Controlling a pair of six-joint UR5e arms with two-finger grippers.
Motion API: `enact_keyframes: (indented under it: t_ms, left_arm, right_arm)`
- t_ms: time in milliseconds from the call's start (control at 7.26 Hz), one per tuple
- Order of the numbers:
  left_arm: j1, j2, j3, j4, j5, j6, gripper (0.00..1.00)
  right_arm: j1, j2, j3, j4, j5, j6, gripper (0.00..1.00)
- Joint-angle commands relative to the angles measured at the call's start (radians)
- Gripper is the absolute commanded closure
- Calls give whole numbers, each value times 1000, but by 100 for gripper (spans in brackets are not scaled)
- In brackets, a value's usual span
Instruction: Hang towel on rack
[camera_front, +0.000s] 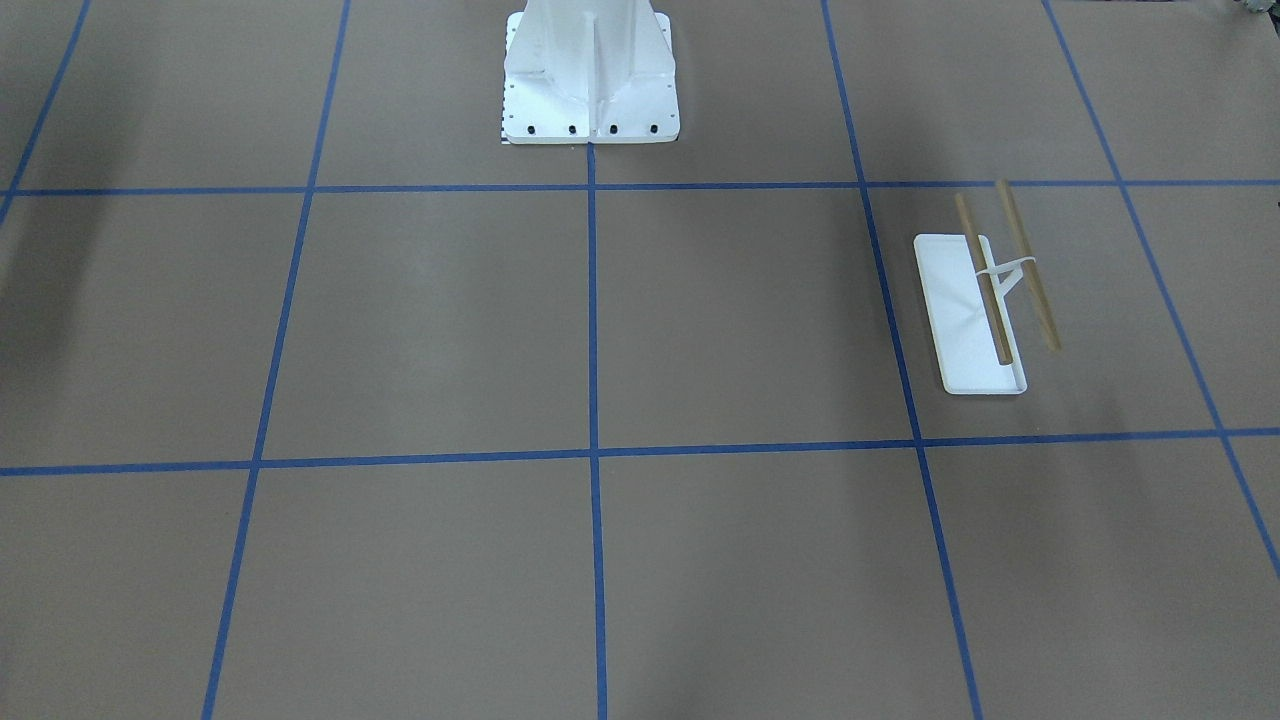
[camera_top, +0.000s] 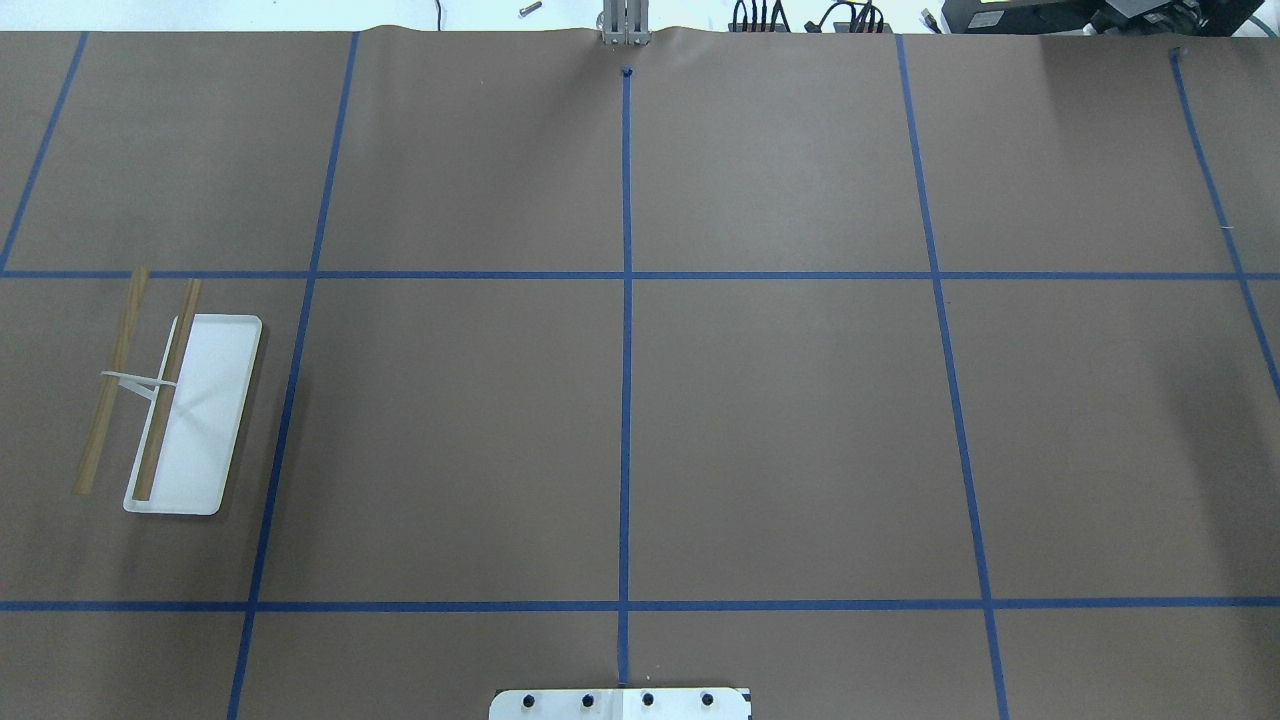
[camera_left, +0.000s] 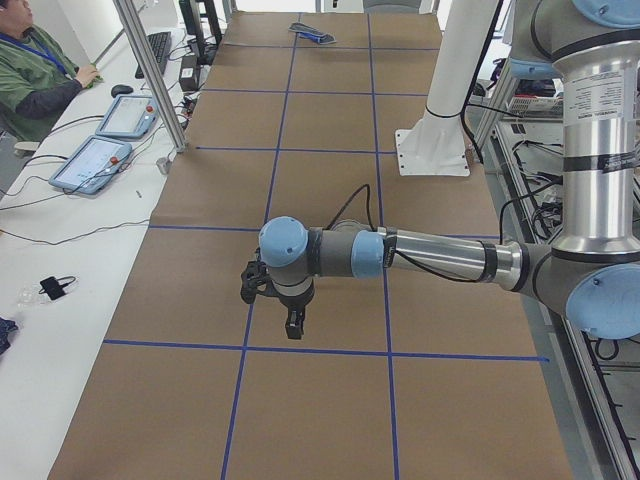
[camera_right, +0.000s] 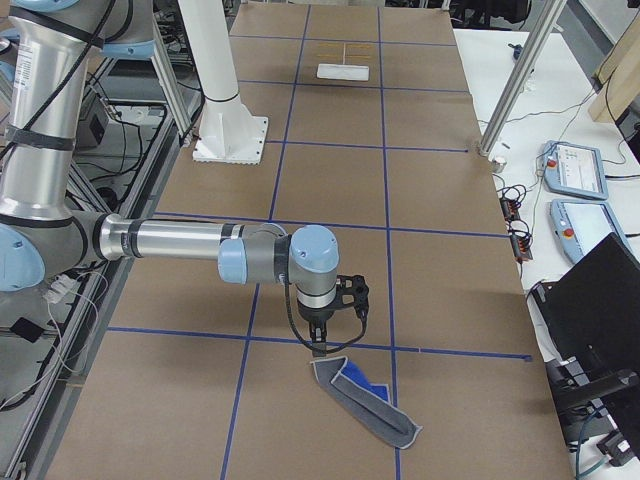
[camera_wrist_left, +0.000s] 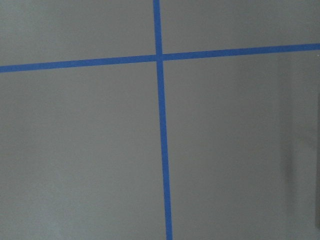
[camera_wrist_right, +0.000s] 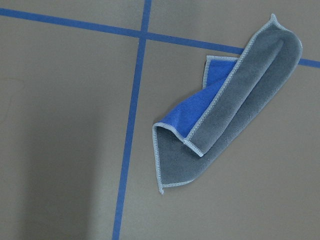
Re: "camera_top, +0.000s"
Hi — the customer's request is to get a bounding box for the white towel rack with wooden bars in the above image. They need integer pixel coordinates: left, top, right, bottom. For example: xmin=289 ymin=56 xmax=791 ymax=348
xmin=70 ymin=266 xmax=264 ymax=518

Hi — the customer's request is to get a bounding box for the black power strip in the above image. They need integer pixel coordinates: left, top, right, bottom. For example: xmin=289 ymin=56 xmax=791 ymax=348
xmin=724 ymin=1 xmax=892 ymax=35

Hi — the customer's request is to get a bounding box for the aluminium frame post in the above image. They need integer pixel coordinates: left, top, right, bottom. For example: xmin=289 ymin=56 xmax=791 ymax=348
xmin=598 ymin=0 xmax=652 ymax=46

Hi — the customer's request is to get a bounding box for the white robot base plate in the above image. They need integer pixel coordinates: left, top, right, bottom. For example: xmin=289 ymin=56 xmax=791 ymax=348
xmin=488 ymin=687 xmax=753 ymax=719

